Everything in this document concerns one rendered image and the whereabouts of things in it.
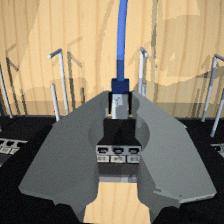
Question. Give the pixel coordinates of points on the blue network cable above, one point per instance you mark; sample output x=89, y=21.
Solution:
x=121, y=31

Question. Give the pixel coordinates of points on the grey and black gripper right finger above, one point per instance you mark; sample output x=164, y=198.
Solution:
x=177, y=166

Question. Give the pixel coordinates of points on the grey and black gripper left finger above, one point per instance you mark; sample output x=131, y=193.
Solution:
x=57, y=165

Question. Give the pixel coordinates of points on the network cable plug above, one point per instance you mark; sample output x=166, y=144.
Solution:
x=120, y=91

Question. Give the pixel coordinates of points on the black network patch panel rack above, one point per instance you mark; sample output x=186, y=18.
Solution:
x=119, y=134

